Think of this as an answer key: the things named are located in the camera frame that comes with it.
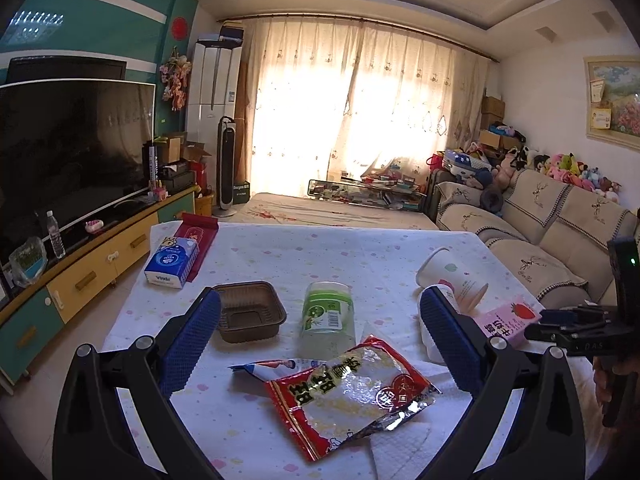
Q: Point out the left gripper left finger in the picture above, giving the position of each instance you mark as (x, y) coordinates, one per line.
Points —
(92, 438)

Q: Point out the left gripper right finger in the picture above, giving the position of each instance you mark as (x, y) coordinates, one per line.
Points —
(546, 439)

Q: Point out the pink strawberry milk carton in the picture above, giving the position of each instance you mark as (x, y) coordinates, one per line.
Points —
(508, 321)

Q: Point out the beige sofa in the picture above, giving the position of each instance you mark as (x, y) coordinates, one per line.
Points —
(552, 236)

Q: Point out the blue tissue box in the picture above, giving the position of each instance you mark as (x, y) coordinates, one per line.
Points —
(172, 262)

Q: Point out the blue white snack wrapper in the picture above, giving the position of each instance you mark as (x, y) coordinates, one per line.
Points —
(269, 370)

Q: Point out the brown plastic tray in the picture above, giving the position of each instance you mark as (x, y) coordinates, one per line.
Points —
(249, 311)

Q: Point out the yellow teal tv cabinet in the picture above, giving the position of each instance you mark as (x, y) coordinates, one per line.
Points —
(38, 313)

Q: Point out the white plastic bottle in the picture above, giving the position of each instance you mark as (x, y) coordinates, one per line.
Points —
(437, 309)

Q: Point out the clear water bottle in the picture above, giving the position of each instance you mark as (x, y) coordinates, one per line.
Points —
(55, 236)

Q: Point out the bag with green plant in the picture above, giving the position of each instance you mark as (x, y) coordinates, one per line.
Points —
(28, 262)

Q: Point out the red flat box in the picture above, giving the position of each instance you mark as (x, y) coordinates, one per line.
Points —
(203, 231)

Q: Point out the white paper cup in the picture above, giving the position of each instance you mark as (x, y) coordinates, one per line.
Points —
(444, 267)

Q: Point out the white dotted tablecloth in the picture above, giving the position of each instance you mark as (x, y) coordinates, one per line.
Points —
(229, 414)

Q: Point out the red snack bag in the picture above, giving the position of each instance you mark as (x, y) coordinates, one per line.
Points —
(367, 389)

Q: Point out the plush toy pile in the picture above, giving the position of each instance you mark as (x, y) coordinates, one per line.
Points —
(493, 164)

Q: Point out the large black television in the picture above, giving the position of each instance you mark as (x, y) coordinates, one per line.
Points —
(69, 147)

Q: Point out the framed flower painting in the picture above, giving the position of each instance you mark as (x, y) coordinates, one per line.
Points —
(612, 84)

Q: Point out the low cluttered glass table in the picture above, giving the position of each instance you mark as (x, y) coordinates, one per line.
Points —
(398, 185)

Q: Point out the black tower fan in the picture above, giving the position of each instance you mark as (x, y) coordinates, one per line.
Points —
(225, 167)

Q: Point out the artificial flower bunch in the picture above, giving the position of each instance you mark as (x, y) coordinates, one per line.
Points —
(174, 76)

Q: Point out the white air conditioner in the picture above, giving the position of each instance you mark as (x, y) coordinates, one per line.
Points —
(212, 93)

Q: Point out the cream window curtain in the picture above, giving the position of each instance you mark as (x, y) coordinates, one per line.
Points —
(327, 98)

